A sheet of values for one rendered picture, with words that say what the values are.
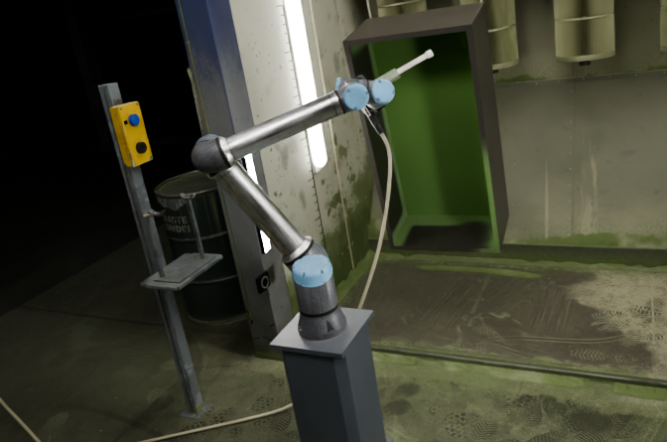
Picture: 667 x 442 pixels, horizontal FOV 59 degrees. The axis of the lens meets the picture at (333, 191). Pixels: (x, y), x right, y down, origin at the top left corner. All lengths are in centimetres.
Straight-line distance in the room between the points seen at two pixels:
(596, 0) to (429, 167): 132
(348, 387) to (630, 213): 228
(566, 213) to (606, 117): 66
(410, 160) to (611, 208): 131
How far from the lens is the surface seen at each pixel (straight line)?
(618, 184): 402
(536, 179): 407
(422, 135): 332
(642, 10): 419
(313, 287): 218
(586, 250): 396
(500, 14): 390
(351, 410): 236
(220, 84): 290
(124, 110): 262
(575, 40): 382
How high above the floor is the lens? 181
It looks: 17 degrees down
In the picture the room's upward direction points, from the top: 10 degrees counter-clockwise
